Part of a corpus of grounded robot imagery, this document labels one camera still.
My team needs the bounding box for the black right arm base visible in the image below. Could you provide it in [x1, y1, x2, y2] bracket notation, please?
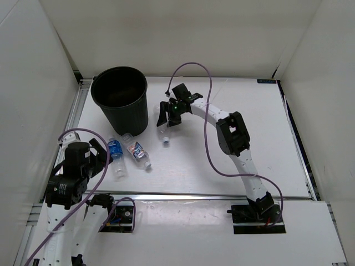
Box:
[227, 204, 286, 234]

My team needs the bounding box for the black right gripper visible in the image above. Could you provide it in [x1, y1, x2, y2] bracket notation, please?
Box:
[158, 101, 185, 127]

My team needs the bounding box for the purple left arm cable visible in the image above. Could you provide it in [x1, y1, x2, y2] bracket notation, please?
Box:
[26, 128, 136, 266]

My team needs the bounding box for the blue label plastic bottle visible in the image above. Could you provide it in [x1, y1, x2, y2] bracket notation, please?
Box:
[108, 136, 126, 178]

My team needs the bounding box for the orange blue label bottle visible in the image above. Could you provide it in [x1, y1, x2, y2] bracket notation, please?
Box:
[121, 133, 151, 170]

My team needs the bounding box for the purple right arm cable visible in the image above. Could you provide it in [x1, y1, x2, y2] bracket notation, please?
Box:
[165, 62, 283, 228]

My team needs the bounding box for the black plastic waste bin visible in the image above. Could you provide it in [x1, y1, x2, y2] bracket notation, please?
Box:
[91, 66, 149, 136]

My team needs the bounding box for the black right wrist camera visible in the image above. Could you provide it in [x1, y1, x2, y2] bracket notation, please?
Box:
[172, 83, 191, 100]

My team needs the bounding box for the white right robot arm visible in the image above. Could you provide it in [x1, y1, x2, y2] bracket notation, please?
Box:
[156, 93, 274, 222]

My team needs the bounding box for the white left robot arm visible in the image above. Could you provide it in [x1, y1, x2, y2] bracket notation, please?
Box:
[41, 137, 116, 265]

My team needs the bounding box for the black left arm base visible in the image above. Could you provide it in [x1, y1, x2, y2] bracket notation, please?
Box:
[99, 197, 136, 233]

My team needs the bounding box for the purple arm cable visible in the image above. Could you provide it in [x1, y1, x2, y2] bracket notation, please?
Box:
[26, 128, 136, 266]
[165, 62, 283, 228]

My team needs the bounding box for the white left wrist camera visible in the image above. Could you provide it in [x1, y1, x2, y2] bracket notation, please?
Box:
[57, 131, 80, 147]

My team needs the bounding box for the clear unlabelled plastic bottle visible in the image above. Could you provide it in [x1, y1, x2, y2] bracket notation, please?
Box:
[153, 105, 170, 147]

